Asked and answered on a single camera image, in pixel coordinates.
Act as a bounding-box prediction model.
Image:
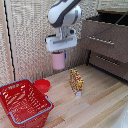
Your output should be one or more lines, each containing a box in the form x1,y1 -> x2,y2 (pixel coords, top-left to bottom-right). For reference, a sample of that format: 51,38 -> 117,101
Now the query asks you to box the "colourful patterned snack box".
68,68 -> 85,98

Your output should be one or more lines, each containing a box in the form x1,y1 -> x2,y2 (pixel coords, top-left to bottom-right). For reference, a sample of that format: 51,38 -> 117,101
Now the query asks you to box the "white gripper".
45,34 -> 78,60

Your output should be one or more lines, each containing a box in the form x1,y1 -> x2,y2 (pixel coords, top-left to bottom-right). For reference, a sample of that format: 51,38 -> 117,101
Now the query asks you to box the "brown drawer cabinet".
80,9 -> 128,82

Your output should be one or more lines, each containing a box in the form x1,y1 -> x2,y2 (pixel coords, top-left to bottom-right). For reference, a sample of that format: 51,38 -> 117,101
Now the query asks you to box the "red shopping basket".
0,78 -> 55,128

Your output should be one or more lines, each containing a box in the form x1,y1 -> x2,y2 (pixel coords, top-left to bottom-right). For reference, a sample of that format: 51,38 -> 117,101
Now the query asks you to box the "black cable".
77,11 -> 128,42

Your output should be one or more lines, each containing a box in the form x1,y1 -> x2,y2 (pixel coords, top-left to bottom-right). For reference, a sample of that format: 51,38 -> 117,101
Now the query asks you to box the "pink mug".
51,49 -> 66,71

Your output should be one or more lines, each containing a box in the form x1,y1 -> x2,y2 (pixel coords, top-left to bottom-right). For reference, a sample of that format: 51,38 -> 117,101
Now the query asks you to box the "metal drawer handle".
85,35 -> 116,46
95,54 -> 121,67

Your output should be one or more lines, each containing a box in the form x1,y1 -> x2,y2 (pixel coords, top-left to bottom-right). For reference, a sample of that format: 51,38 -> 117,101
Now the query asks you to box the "red bowl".
33,78 -> 52,94

